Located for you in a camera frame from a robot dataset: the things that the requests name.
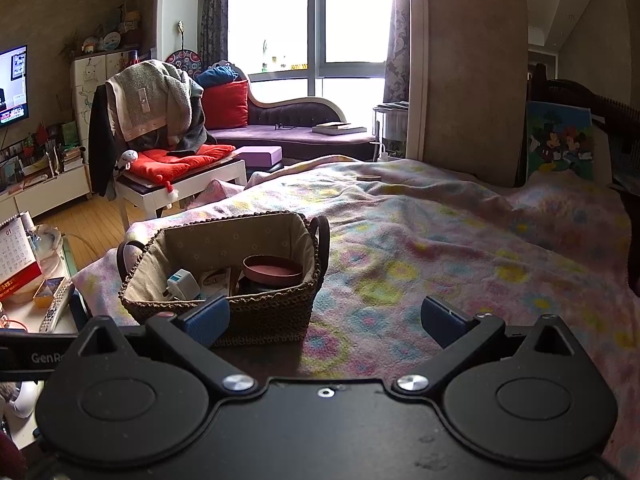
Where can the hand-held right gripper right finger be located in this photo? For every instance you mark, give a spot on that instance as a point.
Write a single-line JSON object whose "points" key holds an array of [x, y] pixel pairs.
{"points": [[442, 322]]}

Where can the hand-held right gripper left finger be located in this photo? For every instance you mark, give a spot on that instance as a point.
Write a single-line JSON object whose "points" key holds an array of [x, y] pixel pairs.
{"points": [[207, 320]]}

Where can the white travel adapter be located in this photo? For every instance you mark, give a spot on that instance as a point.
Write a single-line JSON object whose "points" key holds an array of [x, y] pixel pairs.
{"points": [[181, 284]]}

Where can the woven basket with fabric lining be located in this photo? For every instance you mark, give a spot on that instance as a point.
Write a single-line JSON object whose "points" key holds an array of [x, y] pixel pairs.
{"points": [[270, 317]]}

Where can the red round tin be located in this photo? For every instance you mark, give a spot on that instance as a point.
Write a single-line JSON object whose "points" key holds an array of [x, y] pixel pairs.
{"points": [[272, 270]]}

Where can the white printed box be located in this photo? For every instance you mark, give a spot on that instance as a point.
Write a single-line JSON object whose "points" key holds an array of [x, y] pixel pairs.
{"points": [[216, 280]]}

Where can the grey remote control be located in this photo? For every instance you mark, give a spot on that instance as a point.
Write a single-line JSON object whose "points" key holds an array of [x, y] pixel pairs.
{"points": [[56, 310]]}

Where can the yellow box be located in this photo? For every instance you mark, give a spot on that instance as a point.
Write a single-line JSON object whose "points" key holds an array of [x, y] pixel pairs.
{"points": [[49, 291]]}

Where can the pastel floral fleece blanket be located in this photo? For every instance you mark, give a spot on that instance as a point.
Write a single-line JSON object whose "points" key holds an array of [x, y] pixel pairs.
{"points": [[450, 240]]}

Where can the desk calendar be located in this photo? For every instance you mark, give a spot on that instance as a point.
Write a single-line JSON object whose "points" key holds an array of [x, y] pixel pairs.
{"points": [[17, 255]]}

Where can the dark red cloth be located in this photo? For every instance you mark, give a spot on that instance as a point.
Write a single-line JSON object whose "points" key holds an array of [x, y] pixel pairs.
{"points": [[9, 455]]}

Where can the glass top side table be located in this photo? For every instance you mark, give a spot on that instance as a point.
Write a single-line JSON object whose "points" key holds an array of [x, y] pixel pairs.
{"points": [[68, 260]]}

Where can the clear plastic bag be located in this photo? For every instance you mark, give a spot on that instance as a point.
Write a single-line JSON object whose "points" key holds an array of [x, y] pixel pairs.
{"points": [[47, 240]]}

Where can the white side table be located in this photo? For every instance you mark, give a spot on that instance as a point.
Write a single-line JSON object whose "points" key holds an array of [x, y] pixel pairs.
{"points": [[230, 172]]}

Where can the red seat cushion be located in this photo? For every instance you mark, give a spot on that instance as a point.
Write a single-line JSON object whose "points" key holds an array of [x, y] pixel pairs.
{"points": [[185, 160]]}

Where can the white television cabinet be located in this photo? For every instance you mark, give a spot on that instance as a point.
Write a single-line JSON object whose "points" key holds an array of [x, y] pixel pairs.
{"points": [[55, 190]]}

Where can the purple foam block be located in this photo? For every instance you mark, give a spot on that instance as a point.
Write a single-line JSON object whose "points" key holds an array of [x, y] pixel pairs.
{"points": [[262, 156]]}

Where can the white plush toy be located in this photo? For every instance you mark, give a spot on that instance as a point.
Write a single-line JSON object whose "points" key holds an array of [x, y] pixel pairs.
{"points": [[126, 159]]}

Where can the grey garment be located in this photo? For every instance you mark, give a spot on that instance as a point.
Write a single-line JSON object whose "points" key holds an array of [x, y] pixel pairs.
{"points": [[195, 130]]}

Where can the purple chaise sofa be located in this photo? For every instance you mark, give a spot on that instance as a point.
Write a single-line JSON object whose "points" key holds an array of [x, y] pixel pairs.
{"points": [[280, 136]]}

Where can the row of books and clutter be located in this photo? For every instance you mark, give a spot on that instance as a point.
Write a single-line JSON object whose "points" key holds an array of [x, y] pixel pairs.
{"points": [[45, 152]]}

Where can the glass stand with magazines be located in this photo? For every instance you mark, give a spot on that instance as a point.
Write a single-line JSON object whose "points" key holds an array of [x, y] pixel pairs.
{"points": [[392, 125]]}

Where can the black jacket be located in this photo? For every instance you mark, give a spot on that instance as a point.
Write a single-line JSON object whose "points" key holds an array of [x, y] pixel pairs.
{"points": [[102, 145]]}

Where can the cartoon mouse picture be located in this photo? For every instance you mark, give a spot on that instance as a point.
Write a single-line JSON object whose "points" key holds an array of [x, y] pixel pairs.
{"points": [[560, 142]]}

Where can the red pillow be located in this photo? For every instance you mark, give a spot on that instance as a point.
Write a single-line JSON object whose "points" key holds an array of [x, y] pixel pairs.
{"points": [[226, 105]]}

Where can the book with pale cover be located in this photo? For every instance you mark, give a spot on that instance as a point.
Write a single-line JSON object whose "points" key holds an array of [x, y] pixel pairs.
{"points": [[340, 128]]}

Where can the beige towel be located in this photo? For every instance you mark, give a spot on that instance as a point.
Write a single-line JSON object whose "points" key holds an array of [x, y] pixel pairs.
{"points": [[145, 100]]}

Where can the blue cloth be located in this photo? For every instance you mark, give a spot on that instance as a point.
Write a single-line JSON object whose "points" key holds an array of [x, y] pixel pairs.
{"points": [[217, 76]]}

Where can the white cabinet with drawings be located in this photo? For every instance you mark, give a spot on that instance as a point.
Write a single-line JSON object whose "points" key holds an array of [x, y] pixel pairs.
{"points": [[87, 105]]}

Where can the round patterned dartboard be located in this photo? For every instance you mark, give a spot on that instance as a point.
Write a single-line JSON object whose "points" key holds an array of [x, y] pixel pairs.
{"points": [[183, 66]]}

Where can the television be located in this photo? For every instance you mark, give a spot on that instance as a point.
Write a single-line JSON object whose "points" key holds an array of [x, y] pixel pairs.
{"points": [[14, 85]]}

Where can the patterned curtain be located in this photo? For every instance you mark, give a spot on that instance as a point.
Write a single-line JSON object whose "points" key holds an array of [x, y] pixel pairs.
{"points": [[397, 35], [214, 10]]}

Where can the round decorative plate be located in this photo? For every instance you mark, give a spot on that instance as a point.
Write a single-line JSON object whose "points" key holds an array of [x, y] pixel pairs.
{"points": [[111, 40]]}

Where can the small wicker basket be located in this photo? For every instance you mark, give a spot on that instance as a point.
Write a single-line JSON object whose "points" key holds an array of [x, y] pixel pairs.
{"points": [[131, 17]]}

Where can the large window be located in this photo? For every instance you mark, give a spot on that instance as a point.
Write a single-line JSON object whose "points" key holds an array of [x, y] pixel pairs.
{"points": [[350, 20]]}

